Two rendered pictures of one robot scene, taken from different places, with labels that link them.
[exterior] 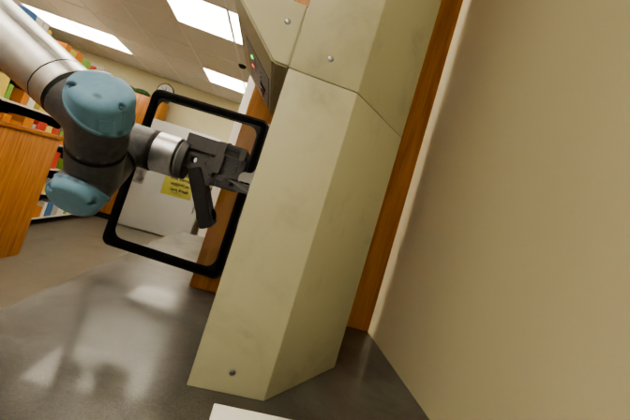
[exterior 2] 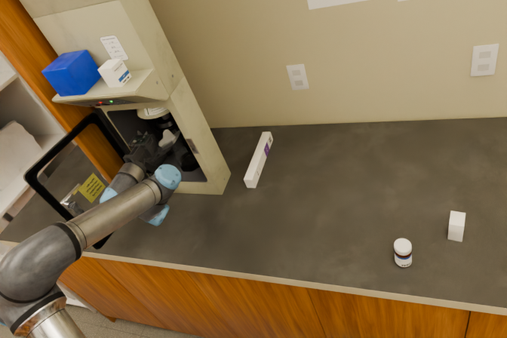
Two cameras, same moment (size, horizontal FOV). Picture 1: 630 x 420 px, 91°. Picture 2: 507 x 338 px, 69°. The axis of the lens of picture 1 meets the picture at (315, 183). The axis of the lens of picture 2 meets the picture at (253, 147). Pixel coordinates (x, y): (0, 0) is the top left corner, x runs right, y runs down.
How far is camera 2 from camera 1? 1.09 m
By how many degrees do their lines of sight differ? 64
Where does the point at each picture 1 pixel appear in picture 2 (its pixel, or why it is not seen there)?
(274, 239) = (206, 142)
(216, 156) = (149, 150)
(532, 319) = (252, 80)
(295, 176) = (196, 121)
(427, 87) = not seen: outside the picture
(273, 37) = (160, 93)
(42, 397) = (225, 226)
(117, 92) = (171, 168)
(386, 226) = not seen: hidden behind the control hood
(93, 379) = (218, 219)
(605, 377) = (276, 82)
